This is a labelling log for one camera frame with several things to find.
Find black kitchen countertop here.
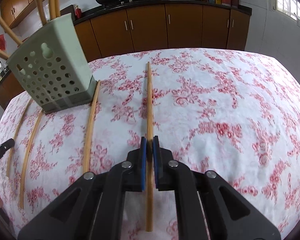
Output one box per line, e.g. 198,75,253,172
0,0,253,98

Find floral white tablecloth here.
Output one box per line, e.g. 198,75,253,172
0,48,300,238

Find green perforated utensil holder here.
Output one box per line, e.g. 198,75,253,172
6,14,97,114

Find red hanging plastic bag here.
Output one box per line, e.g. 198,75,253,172
0,34,6,51

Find upper wooden cabinets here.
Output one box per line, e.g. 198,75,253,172
0,0,79,29

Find dark wooden cutting board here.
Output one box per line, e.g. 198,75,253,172
61,4,76,22

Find red bottle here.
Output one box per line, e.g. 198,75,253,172
75,5,82,19

